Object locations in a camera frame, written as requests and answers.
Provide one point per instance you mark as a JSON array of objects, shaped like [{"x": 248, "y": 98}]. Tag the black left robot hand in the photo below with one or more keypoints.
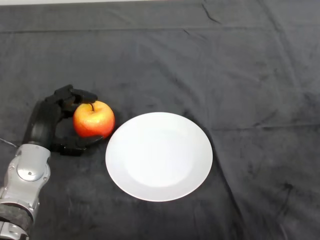
[{"x": 43, "y": 122}]

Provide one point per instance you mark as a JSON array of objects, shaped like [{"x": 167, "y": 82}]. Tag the red yellow apple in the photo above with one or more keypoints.
[{"x": 93, "y": 121}]

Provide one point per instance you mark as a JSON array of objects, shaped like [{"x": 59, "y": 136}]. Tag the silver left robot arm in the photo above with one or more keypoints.
[{"x": 23, "y": 180}]

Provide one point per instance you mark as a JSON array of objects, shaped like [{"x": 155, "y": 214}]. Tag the white round plate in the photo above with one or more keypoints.
[{"x": 158, "y": 157}]

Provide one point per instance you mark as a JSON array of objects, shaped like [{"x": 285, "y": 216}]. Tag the black velvet cloth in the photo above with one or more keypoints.
[{"x": 225, "y": 75}]

